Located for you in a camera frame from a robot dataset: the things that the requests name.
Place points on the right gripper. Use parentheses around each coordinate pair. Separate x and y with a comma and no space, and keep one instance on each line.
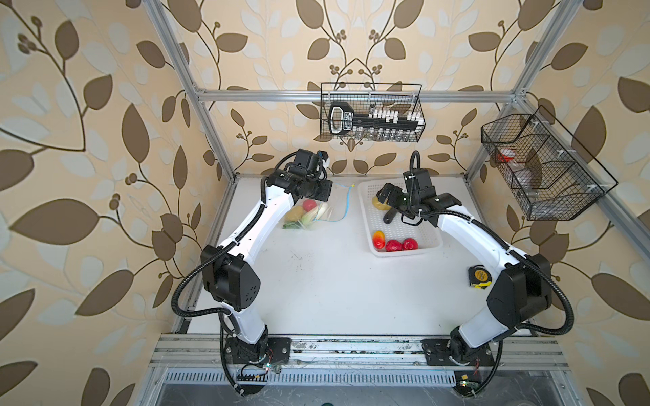
(395,192)

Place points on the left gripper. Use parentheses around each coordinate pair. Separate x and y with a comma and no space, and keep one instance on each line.
(322,194)

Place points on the small red apple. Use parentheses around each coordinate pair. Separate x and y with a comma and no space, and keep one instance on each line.
(309,205)

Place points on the clear zip top bag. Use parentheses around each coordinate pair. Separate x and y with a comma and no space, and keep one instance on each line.
(340,206)

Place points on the white green cucumber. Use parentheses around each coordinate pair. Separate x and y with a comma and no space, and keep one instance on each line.
(323,211)

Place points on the yellow potato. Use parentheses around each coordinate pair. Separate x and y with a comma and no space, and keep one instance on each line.
(295,214)
(379,205)

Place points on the green leafy vegetable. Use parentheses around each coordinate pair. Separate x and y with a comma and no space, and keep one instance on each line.
(292,225)

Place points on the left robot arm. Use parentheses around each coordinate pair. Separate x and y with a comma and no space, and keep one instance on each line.
(226,270)

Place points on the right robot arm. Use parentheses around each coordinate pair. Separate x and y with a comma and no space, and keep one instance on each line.
(523,286)

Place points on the white plastic basket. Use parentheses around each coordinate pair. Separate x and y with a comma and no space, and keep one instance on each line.
(428,238)

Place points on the red yellow mango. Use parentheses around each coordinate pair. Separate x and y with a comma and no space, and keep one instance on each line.
(379,240)

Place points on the black tool in basket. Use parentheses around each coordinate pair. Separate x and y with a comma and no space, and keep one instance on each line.
(342,119)

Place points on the red white item in basket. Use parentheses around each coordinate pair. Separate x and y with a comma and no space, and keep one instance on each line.
(505,155)

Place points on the yellow black tape measure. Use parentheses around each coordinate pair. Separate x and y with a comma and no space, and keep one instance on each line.
(479,277)

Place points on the back wire basket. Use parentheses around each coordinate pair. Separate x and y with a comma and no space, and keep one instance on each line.
(396,96)

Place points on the side wire basket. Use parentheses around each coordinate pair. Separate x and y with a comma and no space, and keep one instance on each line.
(555,176)

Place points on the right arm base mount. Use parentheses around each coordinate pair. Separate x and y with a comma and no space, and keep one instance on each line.
(453,352)

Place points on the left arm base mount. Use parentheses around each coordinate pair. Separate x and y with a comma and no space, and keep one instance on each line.
(259,352)

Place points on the aluminium front rail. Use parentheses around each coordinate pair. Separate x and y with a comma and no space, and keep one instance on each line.
(381,352)

